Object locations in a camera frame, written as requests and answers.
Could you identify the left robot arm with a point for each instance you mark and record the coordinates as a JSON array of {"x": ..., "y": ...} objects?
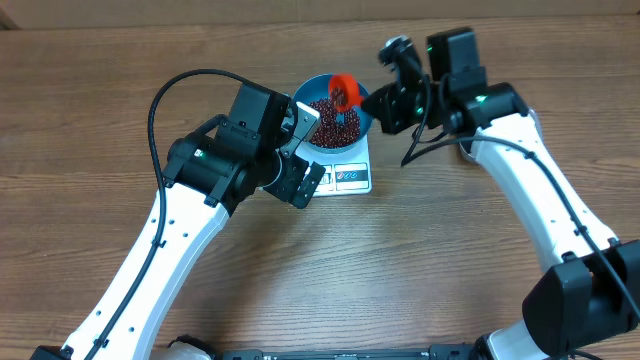
[{"x": 209, "y": 172}]

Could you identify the red measuring scoop blue handle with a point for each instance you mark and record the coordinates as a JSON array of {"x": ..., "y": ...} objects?
[{"x": 344, "y": 92}]

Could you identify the red beans in bowl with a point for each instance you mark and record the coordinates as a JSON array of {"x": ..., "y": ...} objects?
[{"x": 337, "y": 129}]

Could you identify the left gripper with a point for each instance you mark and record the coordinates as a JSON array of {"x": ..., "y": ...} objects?
[{"x": 297, "y": 169}]

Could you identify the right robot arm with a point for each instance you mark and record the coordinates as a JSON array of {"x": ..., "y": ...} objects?
[{"x": 589, "y": 290}]

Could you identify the white digital kitchen scale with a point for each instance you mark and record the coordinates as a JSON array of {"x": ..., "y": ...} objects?
[{"x": 347, "y": 170}]

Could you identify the blue metal bowl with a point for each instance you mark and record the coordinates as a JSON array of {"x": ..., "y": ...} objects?
[{"x": 317, "y": 88}]

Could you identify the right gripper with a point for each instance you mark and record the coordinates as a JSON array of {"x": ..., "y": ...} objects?
[{"x": 393, "y": 115}]

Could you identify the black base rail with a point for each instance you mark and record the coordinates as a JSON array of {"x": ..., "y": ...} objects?
[{"x": 188, "y": 347}]

